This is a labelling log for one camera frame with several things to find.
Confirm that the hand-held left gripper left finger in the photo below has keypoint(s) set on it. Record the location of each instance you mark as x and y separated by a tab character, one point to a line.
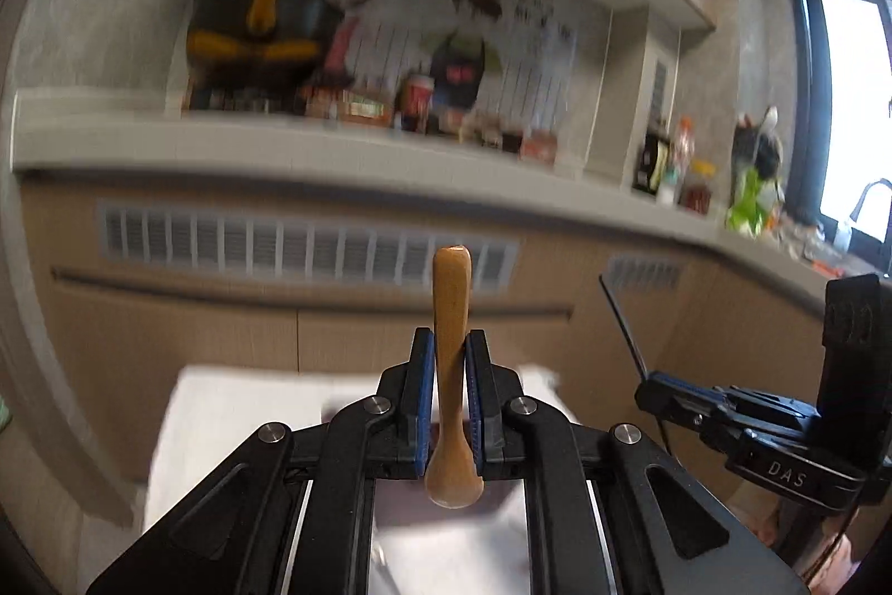
424	407

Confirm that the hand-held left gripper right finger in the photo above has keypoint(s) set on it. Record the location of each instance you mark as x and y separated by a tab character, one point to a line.
476	407

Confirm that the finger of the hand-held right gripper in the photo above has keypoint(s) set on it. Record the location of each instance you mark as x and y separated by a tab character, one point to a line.
721	435
697	396

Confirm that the wooden spoon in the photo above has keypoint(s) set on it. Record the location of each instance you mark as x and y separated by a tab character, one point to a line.
449	302

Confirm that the short grey vent grille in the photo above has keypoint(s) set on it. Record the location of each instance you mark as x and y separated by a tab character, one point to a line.
644	273

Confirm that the black faucet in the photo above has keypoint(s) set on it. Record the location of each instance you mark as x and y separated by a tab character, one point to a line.
867	204

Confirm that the green plastic bag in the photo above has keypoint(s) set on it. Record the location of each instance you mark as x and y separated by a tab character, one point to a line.
751	204

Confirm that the white woven cloth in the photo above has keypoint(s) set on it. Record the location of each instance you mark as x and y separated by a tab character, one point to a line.
230	428

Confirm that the long grey vent grille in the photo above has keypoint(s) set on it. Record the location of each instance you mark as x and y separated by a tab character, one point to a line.
306	243

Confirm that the jar with yellow lid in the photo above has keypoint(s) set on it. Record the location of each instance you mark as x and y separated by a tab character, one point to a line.
698	191

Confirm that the dark sauce bottle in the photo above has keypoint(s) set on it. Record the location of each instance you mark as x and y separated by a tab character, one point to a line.
651	166

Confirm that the orange-capped bottle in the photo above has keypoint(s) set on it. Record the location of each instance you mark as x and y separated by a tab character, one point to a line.
684	149

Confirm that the dark-framed window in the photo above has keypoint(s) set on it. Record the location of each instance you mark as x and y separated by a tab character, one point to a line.
850	100

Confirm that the beige kitchen counter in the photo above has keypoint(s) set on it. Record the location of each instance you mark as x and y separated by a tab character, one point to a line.
279	145

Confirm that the red cup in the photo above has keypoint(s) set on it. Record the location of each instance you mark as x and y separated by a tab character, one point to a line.
418	103

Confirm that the narrow vertical vent grille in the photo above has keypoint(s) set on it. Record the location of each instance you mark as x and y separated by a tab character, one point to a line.
660	86

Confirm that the cartoon wall poster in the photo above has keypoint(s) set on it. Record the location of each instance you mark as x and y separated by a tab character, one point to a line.
460	30

